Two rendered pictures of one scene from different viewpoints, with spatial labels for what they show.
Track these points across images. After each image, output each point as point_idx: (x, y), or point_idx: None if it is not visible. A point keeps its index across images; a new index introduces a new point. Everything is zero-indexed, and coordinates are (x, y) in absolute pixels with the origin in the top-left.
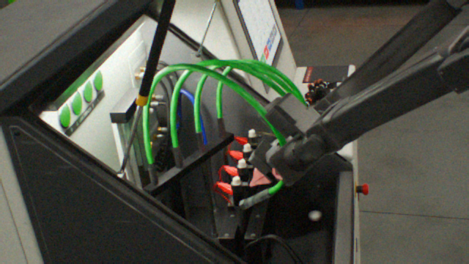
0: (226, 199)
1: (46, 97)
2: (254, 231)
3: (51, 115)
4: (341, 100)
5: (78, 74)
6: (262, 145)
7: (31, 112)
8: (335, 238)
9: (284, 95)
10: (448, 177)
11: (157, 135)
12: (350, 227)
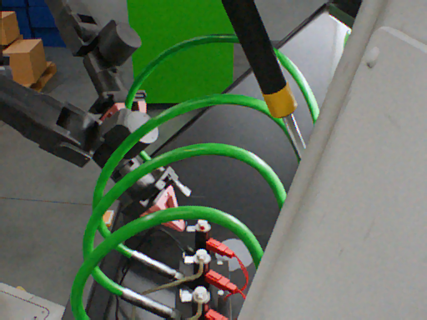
0: (230, 293)
1: (343, 4)
2: (187, 269)
3: (345, 27)
4: (72, 12)
5: (353, 14)
6: (158, 178)
7: (334, 0)
8: (91, 288)
9: (118, 21)
10: None
11: None
12: (67, 305)
